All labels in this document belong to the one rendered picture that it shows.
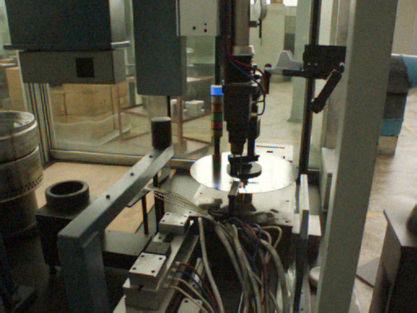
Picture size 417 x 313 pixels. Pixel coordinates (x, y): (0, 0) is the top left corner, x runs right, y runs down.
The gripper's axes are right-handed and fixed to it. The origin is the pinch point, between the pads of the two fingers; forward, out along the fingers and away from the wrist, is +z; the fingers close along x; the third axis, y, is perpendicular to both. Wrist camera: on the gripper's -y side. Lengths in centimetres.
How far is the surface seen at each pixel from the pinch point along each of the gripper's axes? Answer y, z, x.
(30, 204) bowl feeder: -43, 70, 19
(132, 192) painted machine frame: -24.6, 22.3, 32.2
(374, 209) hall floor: -120, -52, -193
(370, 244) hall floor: -122, -47, -138
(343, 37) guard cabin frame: 10, -16, -55
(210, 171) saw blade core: -31.0, 17.1, -2.4
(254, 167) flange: -29.6, 4.8, -7.6
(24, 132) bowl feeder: -18, 66, 20
